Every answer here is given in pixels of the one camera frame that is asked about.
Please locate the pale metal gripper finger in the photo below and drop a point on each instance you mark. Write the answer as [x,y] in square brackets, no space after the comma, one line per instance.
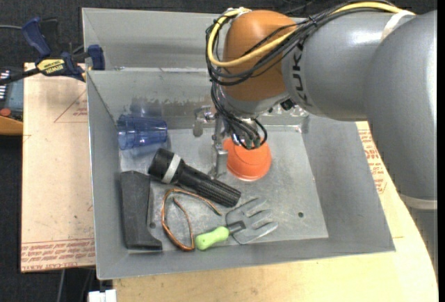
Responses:
[213,168]
[223,163]

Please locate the black wedge block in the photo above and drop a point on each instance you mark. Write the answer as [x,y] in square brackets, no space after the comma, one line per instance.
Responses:
[135,210]

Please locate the black cylinder on white bracket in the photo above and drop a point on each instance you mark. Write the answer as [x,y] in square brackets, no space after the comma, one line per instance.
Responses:
[287,105]

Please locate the orange plastic cup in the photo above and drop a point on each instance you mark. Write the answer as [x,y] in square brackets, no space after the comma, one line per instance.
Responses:
[248,163]

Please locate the grey metal bin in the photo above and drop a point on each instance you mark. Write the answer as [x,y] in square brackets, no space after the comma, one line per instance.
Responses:
[299,189]

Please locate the clear blue plastic cup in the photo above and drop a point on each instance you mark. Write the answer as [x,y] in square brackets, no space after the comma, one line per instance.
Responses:
[140,132]

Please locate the black flashlight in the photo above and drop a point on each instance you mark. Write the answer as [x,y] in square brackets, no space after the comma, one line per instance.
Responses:
[194,179]

